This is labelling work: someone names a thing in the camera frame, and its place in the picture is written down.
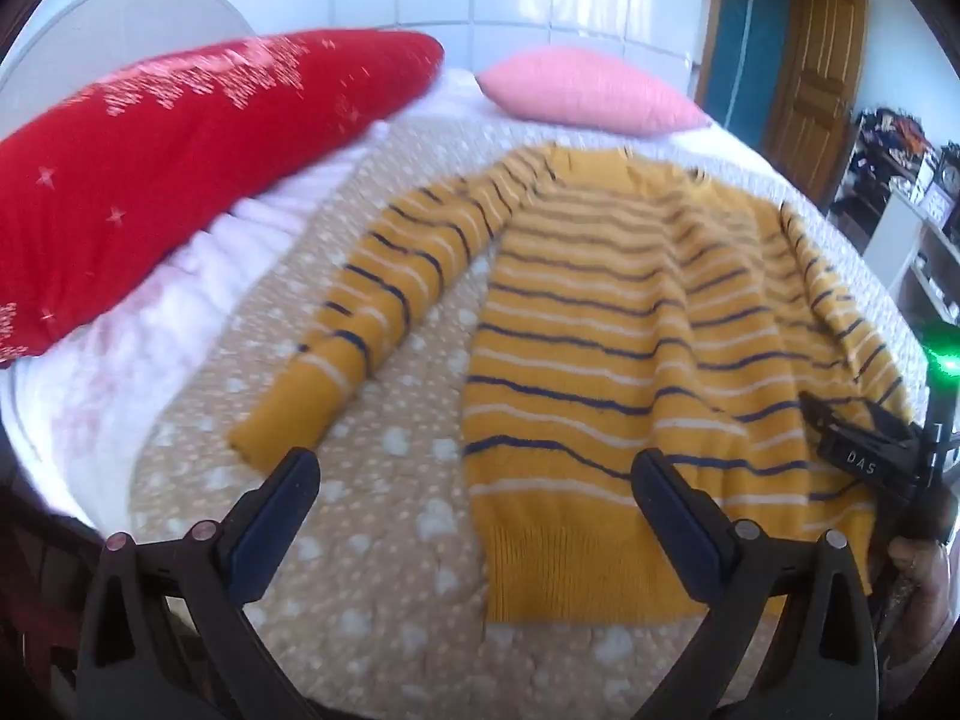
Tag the dark clutter pile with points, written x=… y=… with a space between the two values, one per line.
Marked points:
x=889 y=150

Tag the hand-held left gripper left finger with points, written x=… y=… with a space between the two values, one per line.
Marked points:
x=279 y=517

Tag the red patterned pillow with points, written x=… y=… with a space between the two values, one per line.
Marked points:
x=172 y=165

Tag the pink pillow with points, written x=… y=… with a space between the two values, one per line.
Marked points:
x=592 y=90

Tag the wooden door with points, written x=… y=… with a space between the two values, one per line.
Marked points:
x=821 y=82

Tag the person's right hand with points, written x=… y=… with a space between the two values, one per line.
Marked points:
x=919 y=577

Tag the beige dotted blanket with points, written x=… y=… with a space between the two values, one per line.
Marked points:
x=360 y=577

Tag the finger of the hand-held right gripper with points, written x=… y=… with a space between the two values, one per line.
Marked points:
x=855 y=450

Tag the white bed sheet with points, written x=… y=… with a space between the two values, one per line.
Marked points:
x=150 y=330

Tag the white headboard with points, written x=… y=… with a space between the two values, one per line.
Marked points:
x=127 y=22

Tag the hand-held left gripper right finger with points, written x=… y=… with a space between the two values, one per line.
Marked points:
x=671 y=514

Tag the teal glass door panel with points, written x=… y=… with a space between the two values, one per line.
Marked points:
x=742 y=37

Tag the white shelf unit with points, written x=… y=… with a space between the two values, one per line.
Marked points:
x=919 y=255

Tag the yellow striped knit sweater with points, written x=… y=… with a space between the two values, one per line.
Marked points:
x=600 y=360

